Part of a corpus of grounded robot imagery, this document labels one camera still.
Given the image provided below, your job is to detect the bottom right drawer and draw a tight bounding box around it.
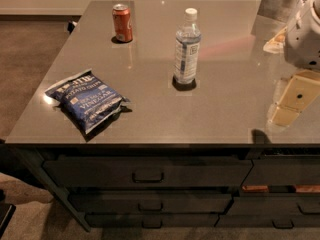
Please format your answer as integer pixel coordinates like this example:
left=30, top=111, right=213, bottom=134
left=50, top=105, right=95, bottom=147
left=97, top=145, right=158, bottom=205
left=216, top=215, right=320, bottom=229

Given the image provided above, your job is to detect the red coke can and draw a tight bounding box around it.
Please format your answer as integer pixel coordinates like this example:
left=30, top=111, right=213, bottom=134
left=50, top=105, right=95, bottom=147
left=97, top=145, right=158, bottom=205
left=112, top=3, right=133, bottom=43

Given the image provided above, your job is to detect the steel box on counter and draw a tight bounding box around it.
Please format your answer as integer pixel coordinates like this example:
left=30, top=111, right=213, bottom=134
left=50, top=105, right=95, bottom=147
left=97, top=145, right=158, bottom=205
left=250, top=0, right=297, bottom=40

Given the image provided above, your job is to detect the top left drawer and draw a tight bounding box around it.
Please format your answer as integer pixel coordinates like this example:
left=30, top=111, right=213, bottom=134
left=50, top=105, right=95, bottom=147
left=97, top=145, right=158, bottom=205
left=43, top=157, right=252, bottom=188

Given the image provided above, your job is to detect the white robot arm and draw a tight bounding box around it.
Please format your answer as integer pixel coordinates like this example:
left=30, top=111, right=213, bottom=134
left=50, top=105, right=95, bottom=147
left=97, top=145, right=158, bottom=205
left=263, top=0, right=320, bottom=127

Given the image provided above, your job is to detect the clear blue-label plastic bottle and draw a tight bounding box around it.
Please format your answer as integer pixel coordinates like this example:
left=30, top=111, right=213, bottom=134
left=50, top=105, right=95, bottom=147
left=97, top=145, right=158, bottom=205
left=174, top=8, right=201, bottom=85

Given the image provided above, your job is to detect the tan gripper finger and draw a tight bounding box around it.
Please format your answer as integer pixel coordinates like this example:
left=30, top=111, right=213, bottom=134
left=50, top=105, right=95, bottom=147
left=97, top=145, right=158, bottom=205
left=270, top=70, right=320, bottom=127

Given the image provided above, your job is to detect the middle right drawer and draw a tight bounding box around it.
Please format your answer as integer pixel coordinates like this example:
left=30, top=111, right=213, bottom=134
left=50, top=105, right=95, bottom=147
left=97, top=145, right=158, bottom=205
left=227, top=197, right=320, bottom=216

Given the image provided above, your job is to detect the bottom left drawer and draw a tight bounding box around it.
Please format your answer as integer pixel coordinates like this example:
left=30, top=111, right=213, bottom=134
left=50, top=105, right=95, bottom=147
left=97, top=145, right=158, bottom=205
left=85, top=214, right=219, bottom=229

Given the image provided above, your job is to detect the drawer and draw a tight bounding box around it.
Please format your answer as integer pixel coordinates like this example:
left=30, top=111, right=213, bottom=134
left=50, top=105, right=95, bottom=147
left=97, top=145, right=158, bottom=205
left=216, top=215, right=320, bottom=229
left=43, top=157, right=252, bottom=188
left=69, top=192, right=231, bottom=214
left=227, top=197, right=320, bottom=216
left=85, top=214, right=219, bottom=229
left=243, top=158, right=320, bottom=186

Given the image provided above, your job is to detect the top right drawer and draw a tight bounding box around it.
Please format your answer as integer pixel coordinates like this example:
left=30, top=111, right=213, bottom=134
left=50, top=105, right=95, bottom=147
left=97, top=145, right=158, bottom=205
left=243, top=158, right=320, bottom=186

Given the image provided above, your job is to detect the black object at left edge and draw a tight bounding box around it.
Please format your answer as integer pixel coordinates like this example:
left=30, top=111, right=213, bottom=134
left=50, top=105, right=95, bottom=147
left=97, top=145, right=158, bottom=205
left=0, top=189, right=16, bottom=238

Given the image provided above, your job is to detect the middle left drawer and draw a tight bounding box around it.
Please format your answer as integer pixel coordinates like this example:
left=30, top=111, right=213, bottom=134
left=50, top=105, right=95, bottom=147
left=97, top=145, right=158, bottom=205
left=69, top=192, right=231, bottom=214

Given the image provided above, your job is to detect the blue potato chip bag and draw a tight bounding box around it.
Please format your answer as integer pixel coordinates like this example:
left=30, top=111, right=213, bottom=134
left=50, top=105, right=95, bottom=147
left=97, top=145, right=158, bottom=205
left=45, top=69, right=129, bottom=134

